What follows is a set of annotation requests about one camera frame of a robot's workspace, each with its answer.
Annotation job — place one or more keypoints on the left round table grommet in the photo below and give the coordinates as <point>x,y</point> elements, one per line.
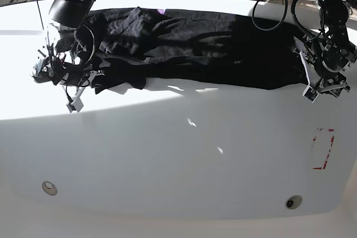
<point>49,188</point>

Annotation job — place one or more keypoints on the round table grommet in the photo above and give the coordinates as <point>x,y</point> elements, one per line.
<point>293,202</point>
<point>49,188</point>

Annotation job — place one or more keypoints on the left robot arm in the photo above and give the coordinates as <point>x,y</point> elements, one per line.
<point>329,53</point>

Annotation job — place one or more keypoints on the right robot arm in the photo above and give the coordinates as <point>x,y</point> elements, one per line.
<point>67,16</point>

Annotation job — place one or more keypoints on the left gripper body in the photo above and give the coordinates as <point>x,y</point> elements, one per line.
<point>327,77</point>

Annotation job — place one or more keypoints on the red tape rectangle marking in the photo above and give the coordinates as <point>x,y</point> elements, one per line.
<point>321,147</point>

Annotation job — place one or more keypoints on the black t-shirt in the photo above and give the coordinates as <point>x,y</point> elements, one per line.
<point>132,45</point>

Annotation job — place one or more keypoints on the right round table grommet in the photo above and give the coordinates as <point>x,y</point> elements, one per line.
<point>293,202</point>

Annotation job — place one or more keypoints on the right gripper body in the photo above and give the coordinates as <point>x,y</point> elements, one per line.
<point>71,77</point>

